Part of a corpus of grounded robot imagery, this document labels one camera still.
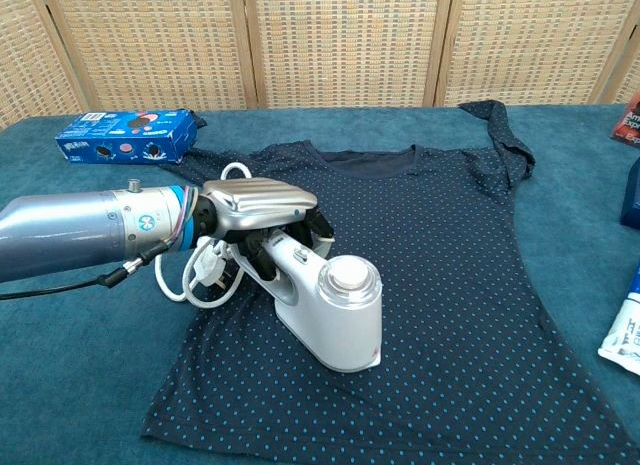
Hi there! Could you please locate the woven wooden folding screen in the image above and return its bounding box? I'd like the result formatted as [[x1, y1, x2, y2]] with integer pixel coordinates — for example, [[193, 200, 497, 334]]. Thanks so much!
[[0, 0, 640, 131]]

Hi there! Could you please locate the blue Oreo cookie box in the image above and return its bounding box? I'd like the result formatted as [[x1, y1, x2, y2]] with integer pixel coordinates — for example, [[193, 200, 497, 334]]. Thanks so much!
[[54, 107, 199, 166]]

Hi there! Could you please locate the navy polka dot shirt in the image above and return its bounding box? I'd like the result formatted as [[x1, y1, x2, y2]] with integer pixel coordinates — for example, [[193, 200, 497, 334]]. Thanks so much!
[[139, 99, 640, 465]]

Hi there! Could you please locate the dark blue toothpaste carton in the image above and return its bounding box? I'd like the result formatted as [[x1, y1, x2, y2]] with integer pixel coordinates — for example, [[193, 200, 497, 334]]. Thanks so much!
[[619, 157, 640, 229]]

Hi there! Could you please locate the red black boxed package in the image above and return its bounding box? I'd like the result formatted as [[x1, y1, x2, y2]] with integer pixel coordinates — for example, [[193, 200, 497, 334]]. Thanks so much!
[[609, 92, 640, 149]]

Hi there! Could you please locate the white blue toothpaste tube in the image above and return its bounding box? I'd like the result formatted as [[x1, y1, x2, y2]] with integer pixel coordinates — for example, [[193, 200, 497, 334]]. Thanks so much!
[[597, 264, 640, 376]]

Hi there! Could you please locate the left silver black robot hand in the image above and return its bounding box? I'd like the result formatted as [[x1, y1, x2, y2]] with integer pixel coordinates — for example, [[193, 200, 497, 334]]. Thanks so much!
[[192, 178, 335, 282]]

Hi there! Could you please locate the white power plug with cable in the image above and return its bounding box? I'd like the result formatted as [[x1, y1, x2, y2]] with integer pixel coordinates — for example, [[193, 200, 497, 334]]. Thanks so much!
[[153, 162, 251, 311]]

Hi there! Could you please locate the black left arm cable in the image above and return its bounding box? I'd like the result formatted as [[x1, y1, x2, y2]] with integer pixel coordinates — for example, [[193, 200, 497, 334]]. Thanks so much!
[[0, 239, 169, 301]]

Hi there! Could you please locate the white handheld garment steamer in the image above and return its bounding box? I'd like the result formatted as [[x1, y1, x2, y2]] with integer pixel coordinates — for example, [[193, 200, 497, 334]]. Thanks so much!
[[234, 232, 385, 374]]

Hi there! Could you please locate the blue carpet table cover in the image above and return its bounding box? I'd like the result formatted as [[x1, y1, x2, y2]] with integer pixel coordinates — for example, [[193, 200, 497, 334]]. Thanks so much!
[[0, 102, 640, 465]]

